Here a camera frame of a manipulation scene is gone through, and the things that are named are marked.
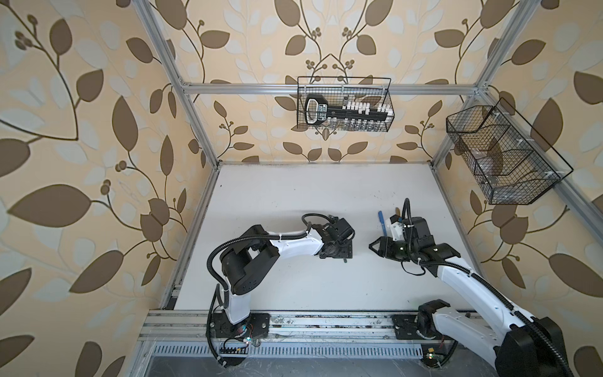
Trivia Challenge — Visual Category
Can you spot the blue pen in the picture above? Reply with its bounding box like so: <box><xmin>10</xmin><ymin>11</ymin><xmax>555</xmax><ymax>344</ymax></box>
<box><xmin>378</xmin><ymin>210</ymin><xmax>388</xmax><ymax>237</ymax></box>

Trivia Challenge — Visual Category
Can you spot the right wire basket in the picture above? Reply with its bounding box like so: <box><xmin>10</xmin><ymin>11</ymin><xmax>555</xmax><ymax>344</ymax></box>
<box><xmin>446</xmin><ymin>97</ymin><xmax>574</xmax><ymax>205</ymax></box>

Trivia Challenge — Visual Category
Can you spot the aluminium frame back bar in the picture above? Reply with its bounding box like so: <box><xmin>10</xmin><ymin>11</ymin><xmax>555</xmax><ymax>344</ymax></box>
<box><xmin>181</xmin><ymin>82</ymin><xmax>481</xmax><ymax>96</ymax></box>

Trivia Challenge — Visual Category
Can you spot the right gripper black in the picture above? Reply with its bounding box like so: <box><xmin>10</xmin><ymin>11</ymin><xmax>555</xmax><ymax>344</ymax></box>
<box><xmin>368</xmin><ymin>235</ymin><xmax>416</xmax><ymax>261</ymax></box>

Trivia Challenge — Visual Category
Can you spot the wire basket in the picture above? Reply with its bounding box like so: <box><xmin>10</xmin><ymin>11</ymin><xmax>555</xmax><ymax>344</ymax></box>
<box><xmin>296</xmin><ymin>75</ymin><xmax>395</xmax><ymax>133</ymax></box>
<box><xmin>446</xmin><ymin>97</ymin><xmax>574</xmax><ymax>205</ymax></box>

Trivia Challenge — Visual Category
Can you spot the black tool in basket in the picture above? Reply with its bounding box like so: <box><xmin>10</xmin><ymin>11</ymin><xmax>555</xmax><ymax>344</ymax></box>
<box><xmin>298</xmin><ymin>94</ymin><xmax>395</xmax><ymax>127</ymax></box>

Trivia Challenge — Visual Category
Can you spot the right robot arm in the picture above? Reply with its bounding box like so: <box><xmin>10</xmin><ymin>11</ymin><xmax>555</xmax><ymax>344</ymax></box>
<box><xmin>369</xmin><ymin>199</ymin><xmax>573</xmax><ymax>376</ymax></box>

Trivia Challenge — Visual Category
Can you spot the back wire basket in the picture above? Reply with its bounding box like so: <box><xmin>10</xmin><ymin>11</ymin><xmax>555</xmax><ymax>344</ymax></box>
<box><xmin>296</xmin><ymin>75</ymin><xmax>395</xmax><ymax>133</ymax></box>

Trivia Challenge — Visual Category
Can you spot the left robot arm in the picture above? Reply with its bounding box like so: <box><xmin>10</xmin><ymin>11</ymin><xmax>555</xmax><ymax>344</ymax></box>
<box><xmin>205</xmin><ymin>213</ymin><xmax>356</xmax><ymax>369</ymax></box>

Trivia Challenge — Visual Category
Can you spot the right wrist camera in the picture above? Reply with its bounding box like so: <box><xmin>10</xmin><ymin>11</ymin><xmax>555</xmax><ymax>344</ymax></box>
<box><xmin>385</xmin><ymin>215</ymin><xmax>405</xmax><ymax>241</ymax></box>

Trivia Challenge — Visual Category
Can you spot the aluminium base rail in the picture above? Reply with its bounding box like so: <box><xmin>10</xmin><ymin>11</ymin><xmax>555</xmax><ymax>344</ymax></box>
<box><xmin>140</xmin><ymin>310</ymin><xmax>529</xmax><ymax>359</ymax></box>

